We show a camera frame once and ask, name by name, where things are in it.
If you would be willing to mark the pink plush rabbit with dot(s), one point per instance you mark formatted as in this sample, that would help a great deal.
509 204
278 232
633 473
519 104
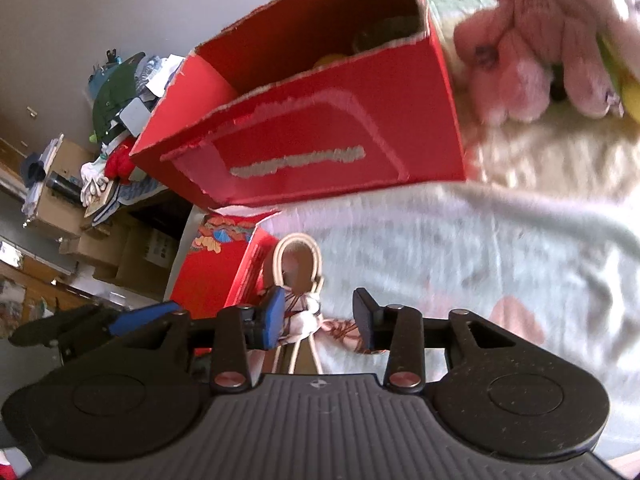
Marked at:
522 55

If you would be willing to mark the red plush toy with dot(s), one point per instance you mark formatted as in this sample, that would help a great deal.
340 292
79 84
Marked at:
119 165

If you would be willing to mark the yellow plush toy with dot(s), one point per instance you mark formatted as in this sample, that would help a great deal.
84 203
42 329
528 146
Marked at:
626 86

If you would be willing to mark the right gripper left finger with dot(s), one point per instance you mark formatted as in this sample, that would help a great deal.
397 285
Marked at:
240 329

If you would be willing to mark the small red patterned box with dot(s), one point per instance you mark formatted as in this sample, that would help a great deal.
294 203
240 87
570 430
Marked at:
224 265

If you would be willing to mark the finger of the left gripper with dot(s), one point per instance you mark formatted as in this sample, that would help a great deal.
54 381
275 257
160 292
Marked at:
128 322

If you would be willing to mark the brown cardboard boxes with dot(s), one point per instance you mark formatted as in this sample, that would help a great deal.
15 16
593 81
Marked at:
126 238

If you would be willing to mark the white square box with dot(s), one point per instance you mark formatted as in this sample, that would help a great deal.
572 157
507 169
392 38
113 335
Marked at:
134 116

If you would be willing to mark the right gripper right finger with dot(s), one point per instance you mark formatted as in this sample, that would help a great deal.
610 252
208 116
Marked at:
397 330

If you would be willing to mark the green cloth item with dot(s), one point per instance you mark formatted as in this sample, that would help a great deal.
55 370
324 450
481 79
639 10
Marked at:
112 86

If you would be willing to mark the large red cardboard box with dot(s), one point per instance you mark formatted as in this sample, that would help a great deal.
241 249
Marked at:
304 99

